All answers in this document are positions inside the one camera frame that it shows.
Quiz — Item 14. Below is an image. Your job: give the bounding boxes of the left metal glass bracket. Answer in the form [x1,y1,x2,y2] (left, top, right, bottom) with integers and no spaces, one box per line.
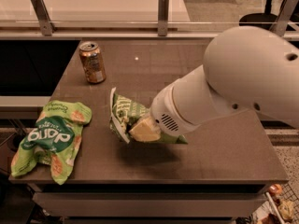
[30,0,55,36]

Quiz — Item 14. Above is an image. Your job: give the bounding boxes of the green jalapeno chip bag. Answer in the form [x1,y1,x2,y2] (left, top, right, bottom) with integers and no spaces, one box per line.
[109,88,188,144]

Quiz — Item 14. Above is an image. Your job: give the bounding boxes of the right metal glass bracket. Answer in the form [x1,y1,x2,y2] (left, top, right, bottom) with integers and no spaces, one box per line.
[270,0,299,36]

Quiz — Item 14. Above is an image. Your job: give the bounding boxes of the orange soda can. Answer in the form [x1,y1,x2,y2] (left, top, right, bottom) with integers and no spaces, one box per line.
[79,41,107,84]

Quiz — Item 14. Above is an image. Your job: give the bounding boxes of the metal glass bracket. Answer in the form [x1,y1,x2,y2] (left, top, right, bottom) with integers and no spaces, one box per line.
[270,0,299,36]
[30,0,55,36]
[158,0,169,36]

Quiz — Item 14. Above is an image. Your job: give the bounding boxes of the green rice chip bag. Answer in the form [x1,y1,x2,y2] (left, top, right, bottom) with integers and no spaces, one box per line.
[11,100,93,185]

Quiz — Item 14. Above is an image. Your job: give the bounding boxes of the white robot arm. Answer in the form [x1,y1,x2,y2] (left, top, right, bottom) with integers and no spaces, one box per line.
[129,26,299,142]

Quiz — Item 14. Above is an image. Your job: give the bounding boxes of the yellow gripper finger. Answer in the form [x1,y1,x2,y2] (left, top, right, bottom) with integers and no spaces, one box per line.
[129,117,161,142]

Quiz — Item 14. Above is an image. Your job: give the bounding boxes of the black office chair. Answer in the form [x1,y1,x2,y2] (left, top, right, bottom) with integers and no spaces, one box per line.
[239,0,278,30]

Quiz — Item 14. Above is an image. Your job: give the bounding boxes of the middle metal glass bracket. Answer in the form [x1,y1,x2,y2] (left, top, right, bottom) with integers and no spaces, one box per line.
[158,0,169,36]

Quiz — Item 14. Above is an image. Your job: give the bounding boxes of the wire basket with snacks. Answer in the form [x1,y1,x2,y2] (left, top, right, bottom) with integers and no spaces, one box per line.
[250,184,299,224]

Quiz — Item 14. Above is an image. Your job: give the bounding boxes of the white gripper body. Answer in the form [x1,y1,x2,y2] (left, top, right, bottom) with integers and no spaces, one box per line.
[149,84,198,136]

